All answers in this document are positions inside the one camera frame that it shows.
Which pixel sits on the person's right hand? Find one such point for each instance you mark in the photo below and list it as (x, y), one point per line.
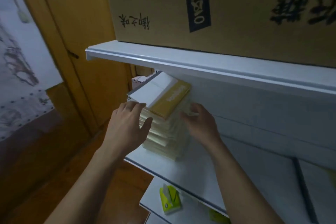
(203, 128)

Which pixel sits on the person's left hand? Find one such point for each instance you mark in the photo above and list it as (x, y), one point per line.
(123, 129)

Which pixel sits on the person's right thumb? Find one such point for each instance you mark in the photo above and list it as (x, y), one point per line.
(187, 119)

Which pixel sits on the person's left thumb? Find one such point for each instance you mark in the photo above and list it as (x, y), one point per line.
(146, 129)

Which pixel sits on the stack of yellow-white packets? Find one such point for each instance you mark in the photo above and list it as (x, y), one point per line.
(165, 105)

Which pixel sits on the person's right forearm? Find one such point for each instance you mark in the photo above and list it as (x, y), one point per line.
(241, 187)

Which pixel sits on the person's left forearm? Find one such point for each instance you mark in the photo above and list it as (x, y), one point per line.
(89, 189)

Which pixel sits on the white metal shelf unit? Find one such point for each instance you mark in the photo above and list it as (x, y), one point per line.
(236, 116)

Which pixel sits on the small white striped box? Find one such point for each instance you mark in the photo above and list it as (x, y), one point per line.
(139, 80)

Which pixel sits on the green tissue packet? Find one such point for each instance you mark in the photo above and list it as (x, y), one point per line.
(170, 199)

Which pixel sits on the yellow-green packet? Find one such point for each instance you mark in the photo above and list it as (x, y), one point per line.
(218, 217)

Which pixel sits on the wooden door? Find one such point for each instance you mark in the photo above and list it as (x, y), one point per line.
(78, 34)

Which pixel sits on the large printed cardboard box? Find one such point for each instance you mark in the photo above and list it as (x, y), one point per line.
(236, 8)

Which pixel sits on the white patterned wall hanging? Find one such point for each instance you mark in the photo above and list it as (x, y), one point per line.
(18, 55)

